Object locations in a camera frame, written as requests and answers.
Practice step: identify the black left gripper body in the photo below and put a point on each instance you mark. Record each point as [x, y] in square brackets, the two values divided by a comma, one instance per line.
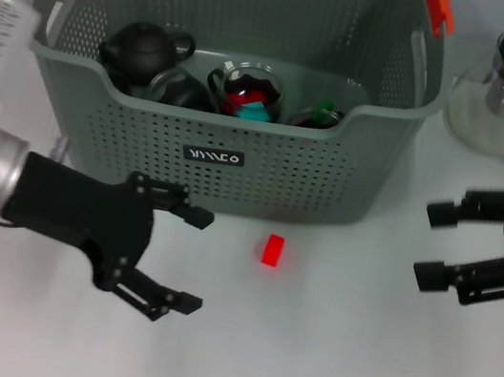
[83, 213]

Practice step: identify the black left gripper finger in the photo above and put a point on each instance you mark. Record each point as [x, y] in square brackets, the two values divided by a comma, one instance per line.
[156, 296]
[177, 202]

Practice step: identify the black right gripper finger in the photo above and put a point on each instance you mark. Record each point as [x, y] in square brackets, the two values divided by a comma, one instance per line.
[473, 281]
[466, 210]

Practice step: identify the red tall brick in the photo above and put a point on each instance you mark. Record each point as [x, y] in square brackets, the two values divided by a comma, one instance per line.
[273, 251]

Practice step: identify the glass teacup with black holder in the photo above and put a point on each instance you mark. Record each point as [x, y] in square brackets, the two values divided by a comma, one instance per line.
[307, 121]
[251, 77]
[181, 89]

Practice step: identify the cyan square brick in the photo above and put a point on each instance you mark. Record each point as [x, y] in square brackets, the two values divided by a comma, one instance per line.
[255, 112]

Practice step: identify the dark red angled brick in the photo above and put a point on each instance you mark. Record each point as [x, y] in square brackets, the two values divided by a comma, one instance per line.
[243, 99]

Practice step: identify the green small brick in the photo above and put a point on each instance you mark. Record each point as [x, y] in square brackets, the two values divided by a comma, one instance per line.
[328, 105]

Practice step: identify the grey perforated storage bin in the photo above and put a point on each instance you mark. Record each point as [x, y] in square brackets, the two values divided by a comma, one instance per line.
[233, 185]

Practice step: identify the black clay teapot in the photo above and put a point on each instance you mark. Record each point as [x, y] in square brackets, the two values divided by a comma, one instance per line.
[142, 51]

